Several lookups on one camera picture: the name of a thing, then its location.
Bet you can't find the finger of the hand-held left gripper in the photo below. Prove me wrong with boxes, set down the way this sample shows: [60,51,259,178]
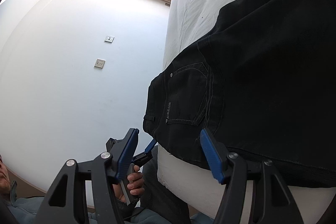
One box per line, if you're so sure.
[131,139,158,168]
[106,138,124,153]

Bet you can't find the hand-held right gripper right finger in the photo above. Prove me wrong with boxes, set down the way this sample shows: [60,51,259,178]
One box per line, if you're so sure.
[200,128,298,224]

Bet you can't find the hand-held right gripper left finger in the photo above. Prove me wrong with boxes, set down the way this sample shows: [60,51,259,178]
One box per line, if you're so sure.
[35,128,139,224]

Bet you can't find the black pants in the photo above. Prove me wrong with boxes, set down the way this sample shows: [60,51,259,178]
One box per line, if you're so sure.
[143,0,336,188]

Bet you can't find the person's left hand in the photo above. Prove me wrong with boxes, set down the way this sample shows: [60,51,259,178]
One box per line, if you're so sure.
[113,172,145,203]

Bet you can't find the person's head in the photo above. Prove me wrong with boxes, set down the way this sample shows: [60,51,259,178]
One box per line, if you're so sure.
[0,154,12,205]

